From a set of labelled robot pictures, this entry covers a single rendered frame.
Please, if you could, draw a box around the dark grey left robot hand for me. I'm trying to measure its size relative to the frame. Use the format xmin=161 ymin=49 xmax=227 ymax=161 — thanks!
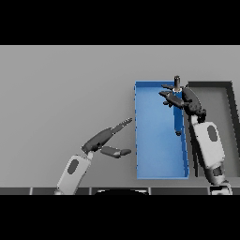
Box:
xmin=81 ymin=117 xmax=133 ymax=159

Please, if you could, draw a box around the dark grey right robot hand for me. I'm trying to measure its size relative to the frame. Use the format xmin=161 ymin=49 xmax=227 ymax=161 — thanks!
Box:
xmin=158 ymin=83 xmax=207 ymax=124

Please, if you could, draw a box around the dark grey bin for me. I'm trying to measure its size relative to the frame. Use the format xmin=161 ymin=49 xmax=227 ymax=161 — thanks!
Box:
xmin=187 ymin=81 xmax=240 ymax=179

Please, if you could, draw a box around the blue bin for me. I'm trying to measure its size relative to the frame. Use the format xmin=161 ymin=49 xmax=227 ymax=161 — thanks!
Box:
xmin=133 ymin=80 xmax=190 ymax=180

